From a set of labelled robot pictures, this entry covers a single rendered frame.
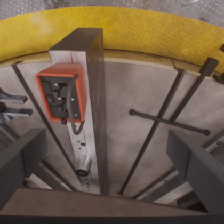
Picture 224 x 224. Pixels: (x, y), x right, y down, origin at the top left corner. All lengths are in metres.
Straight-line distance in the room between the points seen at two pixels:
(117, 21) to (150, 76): 0.46
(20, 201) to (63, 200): 0.25
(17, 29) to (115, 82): 0.88
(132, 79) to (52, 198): 0.84
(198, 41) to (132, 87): 0.59
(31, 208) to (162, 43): 1.33
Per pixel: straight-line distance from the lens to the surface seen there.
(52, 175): 2.11
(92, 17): 1.26
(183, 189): 1.83
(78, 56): 0.60
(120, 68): 0.99
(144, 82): 1.04
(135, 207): 0.98
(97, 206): 0.96
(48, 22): 1.37
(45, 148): 0.17
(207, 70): 1.04
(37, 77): 0.54
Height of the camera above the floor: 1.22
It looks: 50 degrees down
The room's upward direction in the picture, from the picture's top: 170 degrees counter-clockwise
